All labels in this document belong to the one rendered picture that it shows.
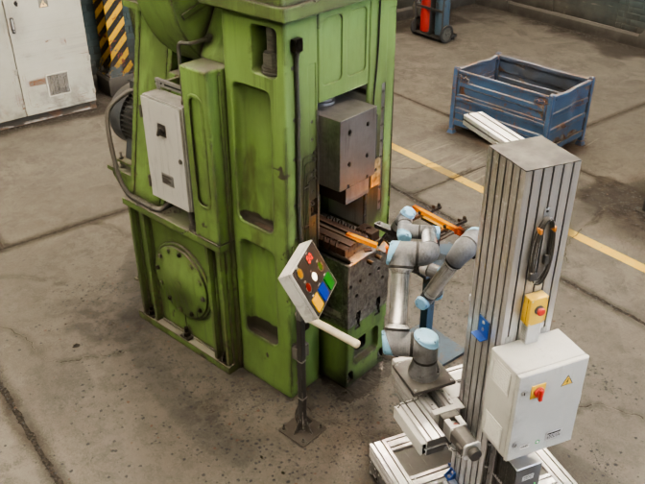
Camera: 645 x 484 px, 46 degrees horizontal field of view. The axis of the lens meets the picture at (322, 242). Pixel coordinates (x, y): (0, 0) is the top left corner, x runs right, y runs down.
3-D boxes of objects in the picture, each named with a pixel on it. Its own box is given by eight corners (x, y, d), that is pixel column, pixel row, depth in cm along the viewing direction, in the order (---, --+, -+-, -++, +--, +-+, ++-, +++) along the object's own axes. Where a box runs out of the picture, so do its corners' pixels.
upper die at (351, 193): (369, 192, 428) (369, 177, 423) (346, 205, 415) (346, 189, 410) (313, 170, 452) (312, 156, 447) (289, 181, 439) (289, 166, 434)
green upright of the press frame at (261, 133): (320, 378, 485) (318, 10, 366) (291, 399, 469) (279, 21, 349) (270, 349, 510) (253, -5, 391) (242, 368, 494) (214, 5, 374)
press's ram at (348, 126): (384, 168, 432) (387, 101, 411) (339, 192, 407) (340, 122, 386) (327, 148, 456) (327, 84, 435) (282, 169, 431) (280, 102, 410)
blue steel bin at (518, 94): (585, 144, 792) (598, 76, 755) (541, 167, 746) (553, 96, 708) (490, 112, 867) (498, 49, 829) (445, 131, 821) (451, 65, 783)
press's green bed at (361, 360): (383, 360, 500) (386, 302, 475) (346, 390, 476) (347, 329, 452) (320, 326, 531) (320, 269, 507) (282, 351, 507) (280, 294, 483)
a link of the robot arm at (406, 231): (418, 234, 392) (418, 219, 399) (396, 233, 393) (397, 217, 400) (418, 245, 398) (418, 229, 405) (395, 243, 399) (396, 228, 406)
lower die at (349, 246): (367, 246, 446) (367, 233, 442) (345, 260, 434) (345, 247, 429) (313, 223, 470) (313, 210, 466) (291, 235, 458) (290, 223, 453)
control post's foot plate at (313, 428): (328, 428, 448) (328, 417, 443) (302, 449, 434) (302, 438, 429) (301, 411, 460) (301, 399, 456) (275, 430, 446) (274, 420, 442)
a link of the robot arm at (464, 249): (470, 257, 367) (425, 316, 400) (480, 247, 375) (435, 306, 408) (452, 242, 369) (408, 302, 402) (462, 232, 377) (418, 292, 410)
